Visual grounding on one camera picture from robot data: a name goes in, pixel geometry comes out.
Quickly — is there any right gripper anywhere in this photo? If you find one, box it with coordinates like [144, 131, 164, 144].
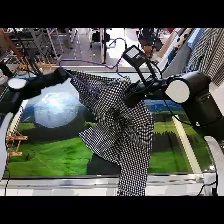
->
[123, 78, 158, 108]

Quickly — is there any black white checked shirt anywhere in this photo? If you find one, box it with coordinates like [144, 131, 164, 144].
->
[67, 69, 155, 197]

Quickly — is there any brown clothes hanger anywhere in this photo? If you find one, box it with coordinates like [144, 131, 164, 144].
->
[5, 130, 29, 158]

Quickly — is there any grey garment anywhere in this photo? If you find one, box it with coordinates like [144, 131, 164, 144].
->
[162, 39, 194, 79]

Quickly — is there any striped shirt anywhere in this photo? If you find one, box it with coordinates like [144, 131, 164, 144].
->
[185, 28, 224, 87]

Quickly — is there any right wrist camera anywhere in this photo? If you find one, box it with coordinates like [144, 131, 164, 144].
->
[121, 45, 158, 84]

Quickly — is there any silver frame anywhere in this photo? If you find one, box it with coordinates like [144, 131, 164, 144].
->
[0, 173, 219, 197]

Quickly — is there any black cable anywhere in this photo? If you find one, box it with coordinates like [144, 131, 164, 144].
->
[196, 173, 219, 197]

